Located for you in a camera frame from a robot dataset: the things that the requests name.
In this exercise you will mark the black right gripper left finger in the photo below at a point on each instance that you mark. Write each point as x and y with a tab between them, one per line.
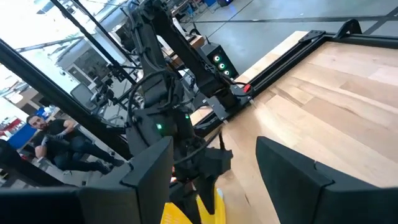
149	193

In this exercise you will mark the black table edge rail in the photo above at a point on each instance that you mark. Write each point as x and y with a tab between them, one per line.
289	59

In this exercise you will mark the thick black frame post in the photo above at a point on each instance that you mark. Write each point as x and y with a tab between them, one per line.
46	90

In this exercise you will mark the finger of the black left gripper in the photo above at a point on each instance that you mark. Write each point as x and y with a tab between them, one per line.
209	196
185	202

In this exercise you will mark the blue panel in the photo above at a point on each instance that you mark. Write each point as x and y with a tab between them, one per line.
21	137

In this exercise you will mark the person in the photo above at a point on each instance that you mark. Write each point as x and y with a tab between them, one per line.
62	140

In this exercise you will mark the black computer tower green lights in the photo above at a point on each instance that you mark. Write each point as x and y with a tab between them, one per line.
222	62

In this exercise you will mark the thin black frame bar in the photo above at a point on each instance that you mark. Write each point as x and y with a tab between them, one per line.
93	40

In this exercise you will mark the yellow slotted plastic basket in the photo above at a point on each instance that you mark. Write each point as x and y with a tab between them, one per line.
174	216

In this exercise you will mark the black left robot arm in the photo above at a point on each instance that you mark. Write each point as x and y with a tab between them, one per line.
155	87

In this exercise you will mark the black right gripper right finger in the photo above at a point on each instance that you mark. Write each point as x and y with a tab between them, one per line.
298	193

